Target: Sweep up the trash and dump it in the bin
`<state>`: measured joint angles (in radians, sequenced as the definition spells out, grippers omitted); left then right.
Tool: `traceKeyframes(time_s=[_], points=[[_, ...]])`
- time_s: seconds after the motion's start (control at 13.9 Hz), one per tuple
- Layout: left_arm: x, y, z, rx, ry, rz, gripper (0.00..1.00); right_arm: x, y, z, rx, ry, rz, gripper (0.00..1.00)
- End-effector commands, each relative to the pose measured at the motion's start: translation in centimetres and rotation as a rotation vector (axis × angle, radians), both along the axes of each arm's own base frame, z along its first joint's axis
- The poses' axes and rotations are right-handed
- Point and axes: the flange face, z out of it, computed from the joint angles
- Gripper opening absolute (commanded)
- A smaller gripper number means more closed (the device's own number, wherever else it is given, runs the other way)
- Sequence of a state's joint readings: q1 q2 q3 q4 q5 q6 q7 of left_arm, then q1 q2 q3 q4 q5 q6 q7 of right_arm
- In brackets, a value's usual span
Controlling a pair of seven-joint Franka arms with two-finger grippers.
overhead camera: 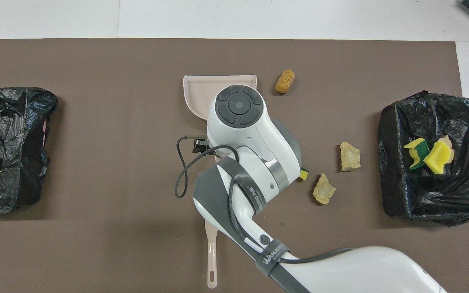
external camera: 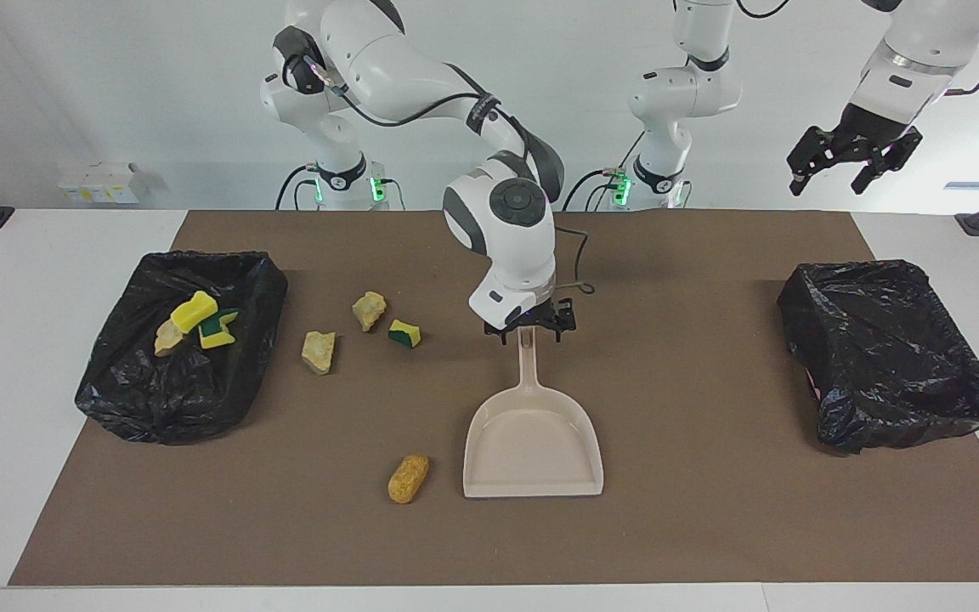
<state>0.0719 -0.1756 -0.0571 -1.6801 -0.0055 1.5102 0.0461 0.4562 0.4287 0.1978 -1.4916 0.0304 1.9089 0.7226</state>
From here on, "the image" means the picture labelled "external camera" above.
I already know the beige plastic dustpan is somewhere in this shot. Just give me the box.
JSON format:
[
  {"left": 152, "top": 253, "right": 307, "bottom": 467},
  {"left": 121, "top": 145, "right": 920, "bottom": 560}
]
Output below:
[{"left": 463, "top": 327, "right": 605, "bottom": 499}]

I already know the orange oval sponge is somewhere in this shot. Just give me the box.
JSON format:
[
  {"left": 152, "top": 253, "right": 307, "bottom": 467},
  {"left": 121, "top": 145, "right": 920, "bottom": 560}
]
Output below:
[{"left": 388, "top": 454, "right": 431, "bottom": 505}]

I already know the small yellow sponge piece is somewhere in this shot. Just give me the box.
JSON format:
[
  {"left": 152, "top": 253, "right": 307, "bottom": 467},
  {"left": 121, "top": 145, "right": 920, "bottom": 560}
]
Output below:
[{"left": 199, "top": 309, "right": 241, "bottom": 350}]

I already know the large yellow sponge piece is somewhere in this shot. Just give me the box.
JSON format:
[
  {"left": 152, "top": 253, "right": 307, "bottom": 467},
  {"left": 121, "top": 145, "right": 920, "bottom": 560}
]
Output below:
[{"left": 170, "top": 291, "right": 219, "bottom": 334}]

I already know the black trash bag bin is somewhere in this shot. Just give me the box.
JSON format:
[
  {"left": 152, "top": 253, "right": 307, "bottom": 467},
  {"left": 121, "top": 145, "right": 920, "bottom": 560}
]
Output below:
[
  {"left": 777, "top": 260, "right": 979, "bottom": 456},
  {"left": 75, "top": 250, "right": 290, "bottom": 445}
]

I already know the brown table mat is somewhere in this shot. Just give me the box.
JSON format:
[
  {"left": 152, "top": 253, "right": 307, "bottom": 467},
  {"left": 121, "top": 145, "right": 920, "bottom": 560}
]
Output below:
[{"left": 9, "top": 210, "right": 979, "bottom": 587}]

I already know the white cardboard box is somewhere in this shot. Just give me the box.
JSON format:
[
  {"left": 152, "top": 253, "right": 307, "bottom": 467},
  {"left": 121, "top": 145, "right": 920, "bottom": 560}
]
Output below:
[{"left": 59, "top": 162, "right": 142, "bottom": 205}]

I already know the black left arm base cable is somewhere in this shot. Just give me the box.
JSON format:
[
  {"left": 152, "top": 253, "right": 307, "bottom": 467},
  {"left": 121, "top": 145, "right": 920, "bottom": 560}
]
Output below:
[{"left": 562, "top": 132, "right": 648, "bottom": 212}]

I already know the black arm base cable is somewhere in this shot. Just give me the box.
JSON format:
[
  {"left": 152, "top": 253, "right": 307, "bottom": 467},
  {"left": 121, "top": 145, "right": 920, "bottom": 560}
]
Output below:
[
  {"left": 275, "top": 164, "right": 320, "bottom": 211},
  {"left": 562, "top": 132, "right": 648, "bottom": 212}
]

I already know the black right arm base cable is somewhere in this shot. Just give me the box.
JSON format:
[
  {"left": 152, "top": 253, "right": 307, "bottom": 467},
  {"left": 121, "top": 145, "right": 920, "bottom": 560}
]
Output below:
[{"left": 275, "top": 164, "right": 320, "bottom": 211}]

